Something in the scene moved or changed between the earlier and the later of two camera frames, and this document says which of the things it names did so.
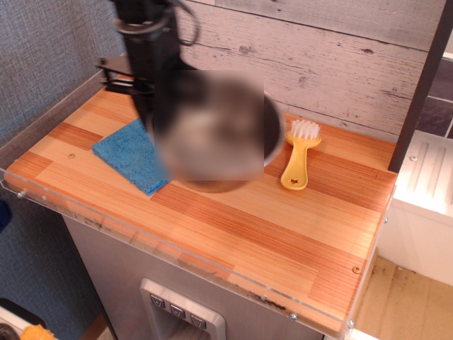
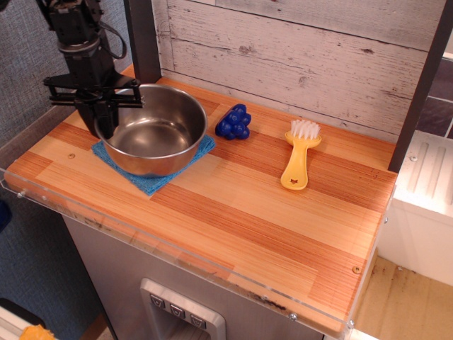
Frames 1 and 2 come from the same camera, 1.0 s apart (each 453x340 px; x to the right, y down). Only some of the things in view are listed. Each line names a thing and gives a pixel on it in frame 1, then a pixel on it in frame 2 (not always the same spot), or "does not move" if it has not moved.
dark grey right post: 415,108 does not move
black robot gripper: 151,37 → 91,81
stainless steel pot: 214,130 → 160,138
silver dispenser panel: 173,315 does not move
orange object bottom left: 37,332 does not move
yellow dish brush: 302,135 does not move
